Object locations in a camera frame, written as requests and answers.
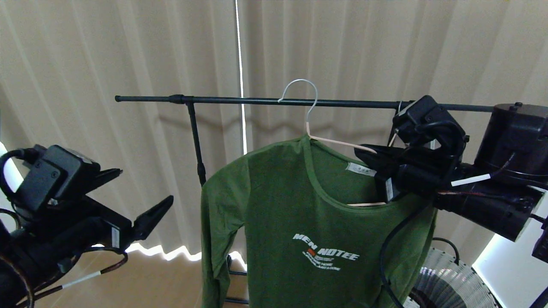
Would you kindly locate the green printed t-shirt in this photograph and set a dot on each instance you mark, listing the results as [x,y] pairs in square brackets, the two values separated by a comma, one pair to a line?
[278,205]

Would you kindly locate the beige curtain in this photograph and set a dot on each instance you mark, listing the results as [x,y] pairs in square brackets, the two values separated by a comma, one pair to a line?
[128,55]

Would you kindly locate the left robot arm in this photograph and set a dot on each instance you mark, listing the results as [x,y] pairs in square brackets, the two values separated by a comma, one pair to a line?
[25,265]

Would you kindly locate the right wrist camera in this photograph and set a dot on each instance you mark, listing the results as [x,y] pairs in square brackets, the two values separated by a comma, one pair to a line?
[424,113]

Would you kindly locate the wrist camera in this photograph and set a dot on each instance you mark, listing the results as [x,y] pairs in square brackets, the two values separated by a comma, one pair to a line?
[51,179]
[424,113]

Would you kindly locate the white laundry basket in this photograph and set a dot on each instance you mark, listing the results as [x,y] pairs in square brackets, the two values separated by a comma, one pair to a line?
[449,282]

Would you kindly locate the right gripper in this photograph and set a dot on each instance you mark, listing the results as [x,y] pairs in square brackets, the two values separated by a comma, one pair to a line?
[419,179]

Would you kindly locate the black clothes rack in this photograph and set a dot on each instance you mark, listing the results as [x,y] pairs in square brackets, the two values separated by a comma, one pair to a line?
[214,100]

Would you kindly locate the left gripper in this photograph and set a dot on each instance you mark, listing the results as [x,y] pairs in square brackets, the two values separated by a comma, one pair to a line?
[85,231]

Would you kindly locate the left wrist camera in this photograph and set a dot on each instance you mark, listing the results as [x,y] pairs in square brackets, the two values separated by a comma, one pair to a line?
[51,179]

